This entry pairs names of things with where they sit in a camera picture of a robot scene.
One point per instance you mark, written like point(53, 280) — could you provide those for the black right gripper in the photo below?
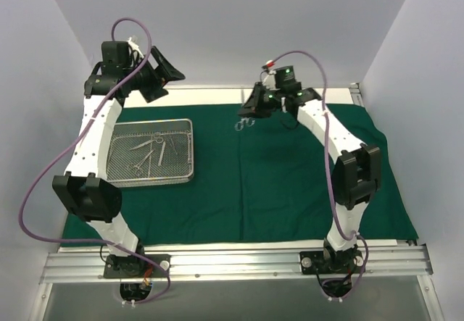
point(259, 100)

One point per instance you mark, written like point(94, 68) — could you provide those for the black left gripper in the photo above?
point(154, 80)

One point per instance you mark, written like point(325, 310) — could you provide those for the steel surgical scissors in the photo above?
point(155, 138)

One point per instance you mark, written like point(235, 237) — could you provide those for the steel scalpel handle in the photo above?
point(161, 153)

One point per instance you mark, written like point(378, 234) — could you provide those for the steel tweezers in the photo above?
point(172, 144)

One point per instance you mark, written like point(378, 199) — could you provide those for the silver wire mesh tray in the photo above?
point(173, 170)

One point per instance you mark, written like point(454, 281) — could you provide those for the steel forceps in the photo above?
point(137, 168)

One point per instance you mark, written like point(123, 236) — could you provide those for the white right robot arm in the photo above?
point(353, 168)

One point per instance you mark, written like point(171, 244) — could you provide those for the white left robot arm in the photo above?
point(83, 188)

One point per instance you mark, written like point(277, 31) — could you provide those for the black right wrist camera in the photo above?
point(285, 79)

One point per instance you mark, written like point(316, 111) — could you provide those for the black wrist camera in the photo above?
point(115, 53)
point(285, 79)

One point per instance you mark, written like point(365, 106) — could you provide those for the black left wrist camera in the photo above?
point(115, 53)

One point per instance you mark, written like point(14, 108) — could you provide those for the back aluminium frame rail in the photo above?
point(226, 86)

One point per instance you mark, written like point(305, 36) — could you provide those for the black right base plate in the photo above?
point(326, 262)

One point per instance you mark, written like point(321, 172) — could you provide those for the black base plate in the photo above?
point(132, 267)
point(326, 262)

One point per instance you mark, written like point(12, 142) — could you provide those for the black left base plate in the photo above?
point(132, 267)

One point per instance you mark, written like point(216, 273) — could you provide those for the front aluminium frame rail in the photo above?
point(234, 262)

